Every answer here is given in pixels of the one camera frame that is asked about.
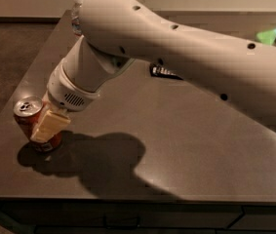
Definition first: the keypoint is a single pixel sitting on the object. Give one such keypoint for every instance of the dark cabinet drawer handle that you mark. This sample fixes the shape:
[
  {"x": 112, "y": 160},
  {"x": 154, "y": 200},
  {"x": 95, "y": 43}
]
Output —
[{"x": 121, "y": 222}]

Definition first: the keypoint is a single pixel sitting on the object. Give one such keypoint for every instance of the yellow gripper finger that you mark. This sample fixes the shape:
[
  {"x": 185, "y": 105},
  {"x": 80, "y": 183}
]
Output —
[
  {"x": 45, "y": 99},
  {"x": 48, "y": 125}
]

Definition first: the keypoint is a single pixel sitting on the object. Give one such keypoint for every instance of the clear plastic water bottle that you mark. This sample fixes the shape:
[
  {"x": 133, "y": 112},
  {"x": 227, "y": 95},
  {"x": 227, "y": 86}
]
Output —
[{"x": 75, "y": 22}]

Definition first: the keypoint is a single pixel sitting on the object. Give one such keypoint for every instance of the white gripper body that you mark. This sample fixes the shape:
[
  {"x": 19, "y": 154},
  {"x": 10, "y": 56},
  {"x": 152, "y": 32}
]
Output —
[{"x": 66, "y": 95}]

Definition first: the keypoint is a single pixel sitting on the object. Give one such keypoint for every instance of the black snack bar wrapper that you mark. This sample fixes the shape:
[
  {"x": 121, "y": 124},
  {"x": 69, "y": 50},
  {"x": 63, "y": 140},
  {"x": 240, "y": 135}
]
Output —
[{"x": 161, "y": 72}]

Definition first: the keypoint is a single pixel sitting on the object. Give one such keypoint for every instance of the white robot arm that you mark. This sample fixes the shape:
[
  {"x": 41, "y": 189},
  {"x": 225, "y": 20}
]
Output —
[{"x": 114, "y": 31}]

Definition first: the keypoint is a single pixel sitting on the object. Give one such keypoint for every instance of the red coke can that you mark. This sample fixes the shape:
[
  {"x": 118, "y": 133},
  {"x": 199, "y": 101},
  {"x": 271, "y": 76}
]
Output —
[{"x": 26, "y": 113}]

